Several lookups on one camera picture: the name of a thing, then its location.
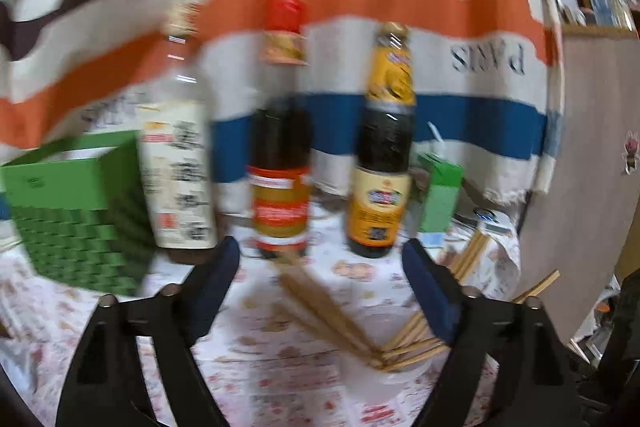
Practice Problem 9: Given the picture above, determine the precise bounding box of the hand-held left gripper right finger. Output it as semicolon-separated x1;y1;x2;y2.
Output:
401;238;586;427

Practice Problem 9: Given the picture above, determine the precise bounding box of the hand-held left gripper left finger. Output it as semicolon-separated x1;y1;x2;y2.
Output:
55;236;242;427

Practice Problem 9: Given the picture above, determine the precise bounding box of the pile of wooden chopsticks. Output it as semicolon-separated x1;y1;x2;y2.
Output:
272;229;561;373

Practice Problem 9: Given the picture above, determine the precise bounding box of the clear plastic cup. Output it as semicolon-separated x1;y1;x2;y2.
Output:
340;302;501;408

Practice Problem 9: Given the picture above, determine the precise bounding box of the green drink carton with straw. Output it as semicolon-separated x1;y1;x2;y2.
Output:
415;122;463;234

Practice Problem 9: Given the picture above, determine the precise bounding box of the sesame oil bottle red cap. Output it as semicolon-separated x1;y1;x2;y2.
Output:
247;0;313;260

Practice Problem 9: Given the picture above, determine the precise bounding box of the oyster sauce bottle yellow label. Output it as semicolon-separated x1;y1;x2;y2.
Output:
345;22;418;259

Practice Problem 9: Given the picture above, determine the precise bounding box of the bear printed tablecloth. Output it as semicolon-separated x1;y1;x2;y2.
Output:
0;202;526;427

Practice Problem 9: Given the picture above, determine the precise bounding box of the cooking wine bottle white label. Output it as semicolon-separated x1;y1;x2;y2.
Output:
137;2;218;253

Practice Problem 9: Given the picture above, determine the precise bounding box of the green checkered box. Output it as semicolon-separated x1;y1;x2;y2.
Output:
0;130;156;298

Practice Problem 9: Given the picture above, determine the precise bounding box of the pink cartoon sticker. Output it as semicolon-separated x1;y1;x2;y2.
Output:
620;132;640;175

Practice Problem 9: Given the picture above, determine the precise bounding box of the wooden board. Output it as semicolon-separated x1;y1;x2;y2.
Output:
515;27;640;348

